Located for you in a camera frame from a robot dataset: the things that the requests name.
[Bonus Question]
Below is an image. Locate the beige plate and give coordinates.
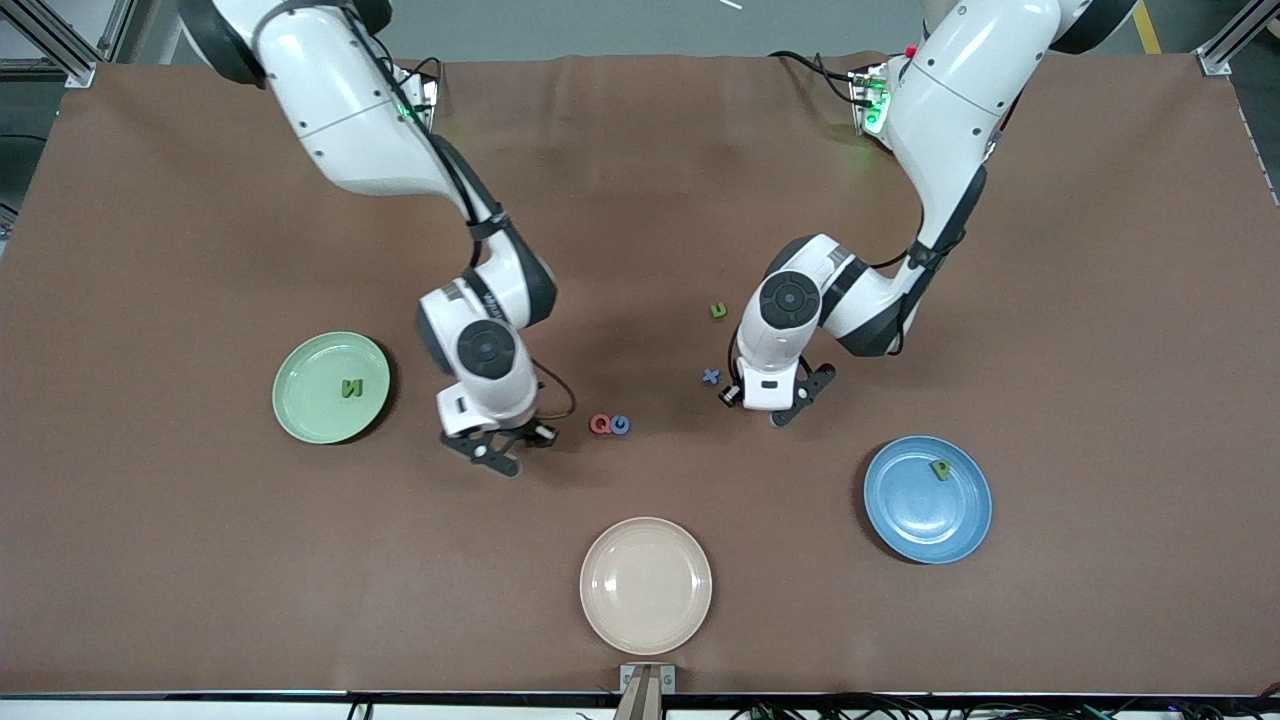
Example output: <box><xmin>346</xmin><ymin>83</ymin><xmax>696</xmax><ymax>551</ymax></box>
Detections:
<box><xmin>579</xmin><ymin>516</ymin><xmax>714</xmax><ymax>657</ymax></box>

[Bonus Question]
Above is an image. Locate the green plate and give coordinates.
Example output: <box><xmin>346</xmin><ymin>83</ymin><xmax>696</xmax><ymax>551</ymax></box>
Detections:
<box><xmin>272</xmin><ymin>331</ymin><xmax>392</xmax><ymax>445</ymax></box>

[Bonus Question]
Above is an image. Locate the blue plate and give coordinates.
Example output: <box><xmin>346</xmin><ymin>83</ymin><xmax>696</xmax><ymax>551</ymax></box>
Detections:
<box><xmin>863</xmin><ymin>435</ymin><xmax>994</xmax><ymax>566</ymax></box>

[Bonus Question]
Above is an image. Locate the brown table cover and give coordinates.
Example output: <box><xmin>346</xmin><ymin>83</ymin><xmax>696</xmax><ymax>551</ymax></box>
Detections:
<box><xmin>0</xmin><ymin>52</ymin><xmax>1280</xmax><ymax>696</ymax></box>

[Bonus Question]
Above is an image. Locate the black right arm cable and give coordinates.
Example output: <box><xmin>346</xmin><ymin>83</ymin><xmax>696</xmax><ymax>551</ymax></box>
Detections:
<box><xmin>340</xmin><ymin>10</ymin><xmax>579</xmax><ymax>431</ymax></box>

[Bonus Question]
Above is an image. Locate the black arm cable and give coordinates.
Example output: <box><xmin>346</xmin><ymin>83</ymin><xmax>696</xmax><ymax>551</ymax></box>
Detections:
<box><xmin>340</xmin><ymin>10</ymin><xmax>579</xmax><ymax>431</ymax></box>
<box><xmin>728</xmin><ymin>100</ymin><xmax>1001</xmax><ymax>386</ymax></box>

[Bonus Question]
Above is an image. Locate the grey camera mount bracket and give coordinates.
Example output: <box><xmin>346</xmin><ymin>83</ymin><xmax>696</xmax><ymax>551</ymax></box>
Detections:
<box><xmin>615</xmin><ymin>662</ymin><xmax>678</xmax><ymax>720</ymax></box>

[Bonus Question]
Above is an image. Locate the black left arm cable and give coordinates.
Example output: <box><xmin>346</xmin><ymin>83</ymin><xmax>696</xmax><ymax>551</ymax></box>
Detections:
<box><xmin>728</xmin><ymin>100</ymin><xmax>1001</xmax><ymax>386</ymax></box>

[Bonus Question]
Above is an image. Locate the black left base cable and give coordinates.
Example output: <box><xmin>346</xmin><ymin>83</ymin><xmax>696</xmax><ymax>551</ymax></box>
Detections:
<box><xmin>768</xmin><ymin>50</ymin><xmax>863</xmax><ymax>106</ymax></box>

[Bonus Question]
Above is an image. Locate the black base cable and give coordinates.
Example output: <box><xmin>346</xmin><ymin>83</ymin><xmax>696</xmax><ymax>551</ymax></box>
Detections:
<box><xmin>395</xmin><ymin>55</ymin><xmax>446</xmax><ymax>101</ymax></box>
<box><xmin>768</xmin><ymin>50</ymin><xmax>863</xmax><ymax>106</ymax></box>

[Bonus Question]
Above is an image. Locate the black right base cable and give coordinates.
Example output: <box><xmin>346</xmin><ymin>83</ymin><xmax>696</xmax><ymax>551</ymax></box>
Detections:
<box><xmin>395</xmin><ymin>55</ymin><xmax>446</xmax><ymax>101</ymax></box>

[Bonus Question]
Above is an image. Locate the aluminium frame profile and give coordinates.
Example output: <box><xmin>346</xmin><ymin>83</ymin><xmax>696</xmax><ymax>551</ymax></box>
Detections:
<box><xmin>0</xmin><ymin>0</ymin><xmax>151</xmax><ymax>89</ymax></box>
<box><xmin>1195</xmin><ymin>0</ymin><xmax>1280</xmax><ymax>78</ymax></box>

